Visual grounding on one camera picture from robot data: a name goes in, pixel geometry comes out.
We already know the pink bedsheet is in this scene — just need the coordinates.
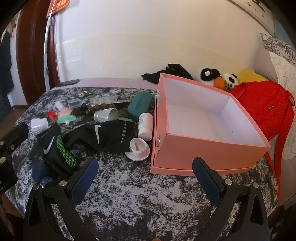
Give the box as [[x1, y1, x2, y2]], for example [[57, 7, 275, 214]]
[[52, 77, 160, 91]]

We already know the pink and green pouch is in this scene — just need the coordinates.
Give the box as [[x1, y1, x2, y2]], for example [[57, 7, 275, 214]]
[[57, 109, 77, 126]]

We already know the dark wooden door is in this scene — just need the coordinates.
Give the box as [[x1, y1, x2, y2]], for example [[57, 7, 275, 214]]
[[17, 0, 60, 106]]

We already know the black phone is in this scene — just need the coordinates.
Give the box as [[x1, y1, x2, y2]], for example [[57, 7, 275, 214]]
[[56, 79, 80, 87]]

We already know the silver metal cup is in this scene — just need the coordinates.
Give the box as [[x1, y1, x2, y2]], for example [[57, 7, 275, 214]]
[[94, 108, 119, 122]]

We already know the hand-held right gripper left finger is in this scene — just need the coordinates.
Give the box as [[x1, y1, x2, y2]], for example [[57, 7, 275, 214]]
[[23, 158, 100, 241]]

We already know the white small cup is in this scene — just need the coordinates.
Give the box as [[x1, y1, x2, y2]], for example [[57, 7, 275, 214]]
[[31, 118, 49, 135]]

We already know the brown wooden bead bracelet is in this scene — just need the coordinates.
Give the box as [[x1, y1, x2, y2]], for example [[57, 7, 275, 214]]
[[70, 103, 116, 116]]

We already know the green glasses case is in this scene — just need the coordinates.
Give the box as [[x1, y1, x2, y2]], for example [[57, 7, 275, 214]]
[[127, 91, 153, 121]]

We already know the black-faced panda plush toy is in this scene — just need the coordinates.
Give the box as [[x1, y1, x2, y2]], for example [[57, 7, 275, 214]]
[[200, 68, 222, 87]]

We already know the red wall poster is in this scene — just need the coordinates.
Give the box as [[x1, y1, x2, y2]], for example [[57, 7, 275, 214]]
[[46, 0, 70, 18]]

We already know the white hoop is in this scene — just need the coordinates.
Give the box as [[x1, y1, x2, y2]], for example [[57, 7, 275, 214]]
[[43, 0, 57, 76]]

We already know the black glove with green grip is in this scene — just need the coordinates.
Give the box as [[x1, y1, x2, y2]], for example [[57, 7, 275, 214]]
[[36, 123, 78, 180]]

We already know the dark hanging clothing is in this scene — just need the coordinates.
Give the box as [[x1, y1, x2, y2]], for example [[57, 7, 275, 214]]
[[0, 32, 14, 121]]

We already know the black cloth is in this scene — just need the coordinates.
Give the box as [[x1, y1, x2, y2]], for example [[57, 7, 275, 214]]
[[142, 63, 194, 84]]

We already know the grey floral pillow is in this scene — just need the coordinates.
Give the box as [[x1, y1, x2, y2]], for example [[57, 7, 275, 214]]
[[260, 32, 296, 70]]

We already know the round white jar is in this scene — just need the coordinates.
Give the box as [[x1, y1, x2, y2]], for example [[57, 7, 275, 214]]
[[124, 137, 151, 162]]

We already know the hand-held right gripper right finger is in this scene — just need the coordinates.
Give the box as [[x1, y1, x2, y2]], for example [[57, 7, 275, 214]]
[[192, 157, 270, 241]]

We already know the yellow pillow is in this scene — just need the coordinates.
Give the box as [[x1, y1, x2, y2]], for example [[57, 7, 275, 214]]
[[238, 68, 269, 84]]

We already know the dark blue rubber bulb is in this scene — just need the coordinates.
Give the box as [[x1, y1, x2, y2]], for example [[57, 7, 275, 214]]
[[31, 161, 58, 188]]

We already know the white-faced panda plush toy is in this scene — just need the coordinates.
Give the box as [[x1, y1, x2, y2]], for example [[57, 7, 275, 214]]
[[222, 73, 240, 90]]

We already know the orange plush toy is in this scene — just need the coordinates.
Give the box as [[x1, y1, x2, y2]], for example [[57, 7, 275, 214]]
[[213, 77, 226, 90]]

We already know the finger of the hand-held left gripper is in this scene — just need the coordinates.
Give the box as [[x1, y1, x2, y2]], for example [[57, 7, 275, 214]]
[[0, 122, 29, 195]]

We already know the white pill bottle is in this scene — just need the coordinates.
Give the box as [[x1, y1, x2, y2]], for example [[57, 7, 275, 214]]
[[138, 113, 154, 141]]

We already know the pink cardboard shoe box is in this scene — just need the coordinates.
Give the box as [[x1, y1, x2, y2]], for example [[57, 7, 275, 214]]
[[150, 73, 271, 176]]

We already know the clear plastic zip bag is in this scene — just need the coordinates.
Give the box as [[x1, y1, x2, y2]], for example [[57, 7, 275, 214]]
[[89, 95, 130, 105]]

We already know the red backpack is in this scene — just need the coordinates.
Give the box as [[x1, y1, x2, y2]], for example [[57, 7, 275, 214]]
[[231, 81, 295, 200]]

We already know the black glove with dots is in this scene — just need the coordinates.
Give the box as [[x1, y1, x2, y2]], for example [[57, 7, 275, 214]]
[[62, 117, 135, 156]]

